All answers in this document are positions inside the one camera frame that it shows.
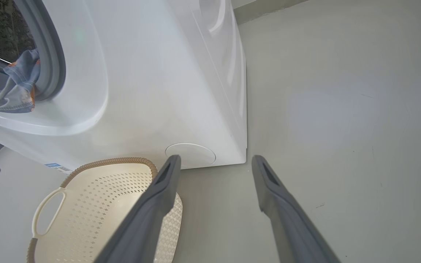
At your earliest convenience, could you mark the white front-load washing machine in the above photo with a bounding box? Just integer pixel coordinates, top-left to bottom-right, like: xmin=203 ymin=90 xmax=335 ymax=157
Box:
xmin=0 ymin=0 xmax=248 ymax=173

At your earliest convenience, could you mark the blue patterned garment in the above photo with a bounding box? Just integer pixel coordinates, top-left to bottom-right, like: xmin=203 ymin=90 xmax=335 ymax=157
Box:
xmin=0 ymin=49 xmax=41 ymax=114

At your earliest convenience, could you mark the grey rubber door gasket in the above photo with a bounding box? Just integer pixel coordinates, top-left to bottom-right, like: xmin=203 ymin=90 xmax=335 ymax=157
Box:
xmin=0 ymin=0 xmax=67 ymax=102

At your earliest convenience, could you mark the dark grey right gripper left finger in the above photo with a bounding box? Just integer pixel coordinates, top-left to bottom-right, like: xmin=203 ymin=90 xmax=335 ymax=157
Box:
xmin=94 ymin=155 xmax=181 ymax=263

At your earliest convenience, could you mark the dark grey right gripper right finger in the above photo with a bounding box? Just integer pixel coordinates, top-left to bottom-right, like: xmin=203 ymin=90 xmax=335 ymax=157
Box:
xmin=251 ymin=155 xmax=341 ymax=263

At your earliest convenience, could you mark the cream perforated laundry basket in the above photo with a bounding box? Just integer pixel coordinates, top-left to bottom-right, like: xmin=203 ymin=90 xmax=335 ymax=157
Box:
xmin=27 ymin=157 xmax=183 ymax=263

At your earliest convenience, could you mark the round white filter cover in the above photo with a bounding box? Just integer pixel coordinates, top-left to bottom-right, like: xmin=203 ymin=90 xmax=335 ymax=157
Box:
xmin=165 ymin=143 xmax=216 ymax=169

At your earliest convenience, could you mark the blue energy label sticker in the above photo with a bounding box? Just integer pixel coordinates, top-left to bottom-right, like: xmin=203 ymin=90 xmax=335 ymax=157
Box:
xmin=45 ymin=163 xmax=73 ymax=174

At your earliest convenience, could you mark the steel washer drum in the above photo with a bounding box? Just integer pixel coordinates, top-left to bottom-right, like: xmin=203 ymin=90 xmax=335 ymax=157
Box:
xmin=0 ymin=0 xmax=37 ymax=64

